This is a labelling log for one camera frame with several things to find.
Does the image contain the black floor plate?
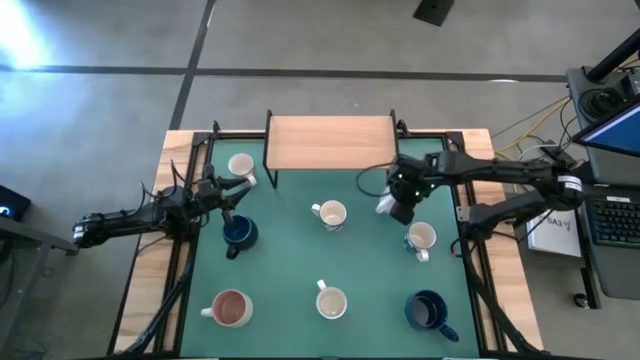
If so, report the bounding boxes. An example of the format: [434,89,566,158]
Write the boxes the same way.
[412,0,456,27]

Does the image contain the wide dark blue mug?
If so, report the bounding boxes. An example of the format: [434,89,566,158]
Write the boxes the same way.
[403,289,460,344]

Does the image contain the black keyboard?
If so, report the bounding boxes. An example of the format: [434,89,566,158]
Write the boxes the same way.
[583,193,640,250]

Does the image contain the white mug red lattice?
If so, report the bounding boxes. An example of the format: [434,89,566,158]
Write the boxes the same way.
[227,152,259,188]

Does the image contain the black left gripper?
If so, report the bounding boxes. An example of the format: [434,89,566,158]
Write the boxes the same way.
[192,163,253,227]

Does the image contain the grey side stand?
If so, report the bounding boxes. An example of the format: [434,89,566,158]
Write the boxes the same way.
[0,215,81,351]

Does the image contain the round dark blue mug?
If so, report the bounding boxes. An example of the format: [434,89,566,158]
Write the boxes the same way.
[221,213,260,261]

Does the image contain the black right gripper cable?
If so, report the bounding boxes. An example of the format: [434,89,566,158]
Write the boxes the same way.
[355,162,396,199]

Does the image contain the white mug blue flowers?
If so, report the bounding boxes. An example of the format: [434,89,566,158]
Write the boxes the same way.
[310,198,349,232]
[402,220,438,264]

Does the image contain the black round lens device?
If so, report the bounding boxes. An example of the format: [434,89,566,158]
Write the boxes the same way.
[578,85,626,119]

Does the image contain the laptop computer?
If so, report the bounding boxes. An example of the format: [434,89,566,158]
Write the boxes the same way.
[565,64,640,301]

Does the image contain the black power strip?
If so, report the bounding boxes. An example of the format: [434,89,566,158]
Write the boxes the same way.
[539,142,576,166]

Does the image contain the white printed booklet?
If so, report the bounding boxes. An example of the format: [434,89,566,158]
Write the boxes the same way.
[525,209,584,259]

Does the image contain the yellow cable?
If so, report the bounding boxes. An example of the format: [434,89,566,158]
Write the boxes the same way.
[494,97,574,154]

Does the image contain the white mug green leaves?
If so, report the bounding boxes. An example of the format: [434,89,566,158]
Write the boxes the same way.
[314,278,349,321]

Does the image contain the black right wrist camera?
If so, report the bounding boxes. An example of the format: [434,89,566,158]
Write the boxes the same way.
[388,198,417,226]

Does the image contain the green table mat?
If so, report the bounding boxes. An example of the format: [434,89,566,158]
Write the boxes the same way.
[178,137,482,359]

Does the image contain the monitor with blue screen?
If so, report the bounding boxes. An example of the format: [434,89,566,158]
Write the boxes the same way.
[572,99,640,159]

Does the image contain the black pole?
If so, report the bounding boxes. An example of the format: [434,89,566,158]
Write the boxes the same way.
[585,29,640,84]

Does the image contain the cream mug pink interior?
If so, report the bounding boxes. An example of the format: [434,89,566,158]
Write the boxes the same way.
[199,288,255,329]

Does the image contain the black device blue light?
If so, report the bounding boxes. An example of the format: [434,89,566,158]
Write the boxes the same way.
[0,184,32,223]

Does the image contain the wooden shelf black legs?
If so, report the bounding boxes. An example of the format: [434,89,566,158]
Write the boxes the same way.
[262,108,401,190]

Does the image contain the black metal table frame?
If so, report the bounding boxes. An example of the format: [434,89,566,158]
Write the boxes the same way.
[107,119,546,360]

